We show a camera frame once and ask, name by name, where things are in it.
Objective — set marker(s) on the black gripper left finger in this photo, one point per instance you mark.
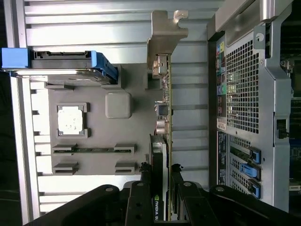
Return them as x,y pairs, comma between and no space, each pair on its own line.
141,202

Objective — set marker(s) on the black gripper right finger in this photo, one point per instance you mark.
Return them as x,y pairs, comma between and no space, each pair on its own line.
183,204

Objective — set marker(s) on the blue expansion slot clip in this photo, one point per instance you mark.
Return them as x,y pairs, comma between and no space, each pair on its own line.
255,190
248,172
255,155

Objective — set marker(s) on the green RAM stick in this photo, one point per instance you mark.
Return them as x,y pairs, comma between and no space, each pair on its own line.
94,149

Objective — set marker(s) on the grey parts rack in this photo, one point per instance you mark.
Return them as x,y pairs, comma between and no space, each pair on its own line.
98,136

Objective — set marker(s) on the silver CPU chip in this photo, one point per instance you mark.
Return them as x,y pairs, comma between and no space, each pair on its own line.
70,121

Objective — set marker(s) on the open PC case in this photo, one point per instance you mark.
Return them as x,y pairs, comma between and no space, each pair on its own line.
270,106

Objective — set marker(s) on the hard disk in blue caddy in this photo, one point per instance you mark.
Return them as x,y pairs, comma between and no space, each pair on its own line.
61,61

